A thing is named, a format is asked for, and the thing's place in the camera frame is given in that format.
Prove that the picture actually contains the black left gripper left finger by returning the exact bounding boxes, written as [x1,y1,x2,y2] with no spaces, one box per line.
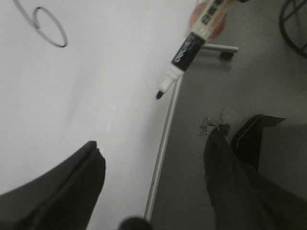
[0,141,106,230]

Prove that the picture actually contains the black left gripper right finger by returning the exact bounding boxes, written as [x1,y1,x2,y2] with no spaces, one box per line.
[203,125,307,230]

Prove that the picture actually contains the black white whiteboard marker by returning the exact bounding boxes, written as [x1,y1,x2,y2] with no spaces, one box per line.
[155,0,234,101]

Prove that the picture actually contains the whiteboard stand leg with caster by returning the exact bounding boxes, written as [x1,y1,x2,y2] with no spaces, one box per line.
[202,44,239,60]

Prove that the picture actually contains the bare human hand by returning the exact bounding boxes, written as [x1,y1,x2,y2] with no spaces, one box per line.
[189,0,233,42]

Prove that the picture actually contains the black metal bracket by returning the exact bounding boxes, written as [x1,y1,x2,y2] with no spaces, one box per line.
[230,115,285,171]

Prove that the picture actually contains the white whiteboard with frame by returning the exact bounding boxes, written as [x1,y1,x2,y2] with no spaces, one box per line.
[0,0,197,230]

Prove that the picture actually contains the black round wire frame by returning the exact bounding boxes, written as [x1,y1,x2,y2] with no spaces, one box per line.
[279,0,307,58]

